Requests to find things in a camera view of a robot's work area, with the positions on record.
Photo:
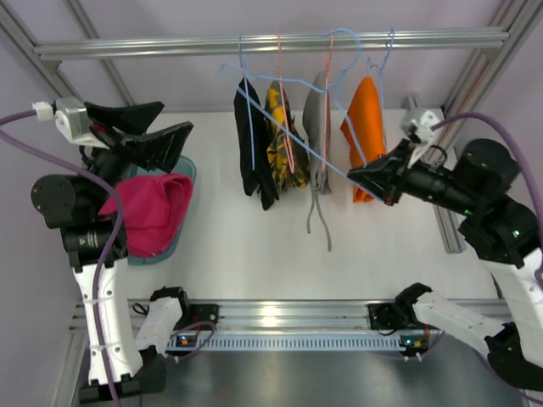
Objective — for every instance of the camouflage trousers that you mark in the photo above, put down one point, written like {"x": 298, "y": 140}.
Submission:
{"x": 276, "y": 153}

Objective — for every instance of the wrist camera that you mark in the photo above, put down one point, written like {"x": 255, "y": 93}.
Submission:
{"x": 418, "y": 125}
{"x": 71, "y": 120}

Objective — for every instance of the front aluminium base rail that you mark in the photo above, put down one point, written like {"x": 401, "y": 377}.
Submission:
{"x": 286, "y": 315}

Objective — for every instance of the orange trousers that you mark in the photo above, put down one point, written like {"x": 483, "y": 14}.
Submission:
{"x": 365, "y": 136}

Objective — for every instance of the pink hanger with grey trousers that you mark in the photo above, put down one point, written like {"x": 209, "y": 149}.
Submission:
{"x": 326, "y": 129}

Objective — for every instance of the teal plastic bin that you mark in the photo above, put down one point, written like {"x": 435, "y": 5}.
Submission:
{"x": 185, "y": 167}

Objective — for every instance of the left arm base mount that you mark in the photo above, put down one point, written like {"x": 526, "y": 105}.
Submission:
{"x": 194, "y": 331}

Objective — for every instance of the blue hanger with black trousers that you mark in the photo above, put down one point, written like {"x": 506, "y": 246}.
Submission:
{"x": 247, "y": 97}

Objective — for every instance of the pink hanger with camouflage trousers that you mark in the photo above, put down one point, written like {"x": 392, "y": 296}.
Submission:
{"x": 288, "y": 145}

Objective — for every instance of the grey trousers with drawstrings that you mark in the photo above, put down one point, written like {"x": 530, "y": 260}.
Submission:
{"x": 312, "y": 121}

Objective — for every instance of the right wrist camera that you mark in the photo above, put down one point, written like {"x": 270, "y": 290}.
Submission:
{"x": 418, "y": 125}

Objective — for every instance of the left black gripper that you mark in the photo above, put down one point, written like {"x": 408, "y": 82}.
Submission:
{"x": 109, "y": 138}

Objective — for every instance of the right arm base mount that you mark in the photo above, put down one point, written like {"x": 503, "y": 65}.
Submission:
{"x": 389, "y": 319}

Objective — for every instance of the pink trousers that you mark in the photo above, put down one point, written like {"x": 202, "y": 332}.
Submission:
{"x": 154, "y": 208}

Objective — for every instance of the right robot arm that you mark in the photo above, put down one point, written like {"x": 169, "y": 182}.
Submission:
{"x": 503, "y": 233}

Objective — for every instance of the blue hanger with orange trousers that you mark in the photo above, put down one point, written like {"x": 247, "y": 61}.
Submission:
{"x": 380, "y": 69}

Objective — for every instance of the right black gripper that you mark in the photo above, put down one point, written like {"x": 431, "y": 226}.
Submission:
{"x": 399, "y": 175}

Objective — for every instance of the black trousers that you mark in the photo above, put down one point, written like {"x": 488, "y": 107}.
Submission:
{"x": 261, "y": 179}

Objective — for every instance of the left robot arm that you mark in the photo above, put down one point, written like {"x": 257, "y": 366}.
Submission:
{"x": 123, "y": 362}

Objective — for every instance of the slotted grey cable duct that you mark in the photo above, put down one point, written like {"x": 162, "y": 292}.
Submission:
{"x": 358, "y": 341}

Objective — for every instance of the aluminium hanging rail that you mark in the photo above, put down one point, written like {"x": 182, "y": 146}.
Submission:
{"x": 341, "y": 40}

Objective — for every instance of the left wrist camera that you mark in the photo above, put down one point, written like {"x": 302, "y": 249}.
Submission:
{"x": 71, "y": 120}

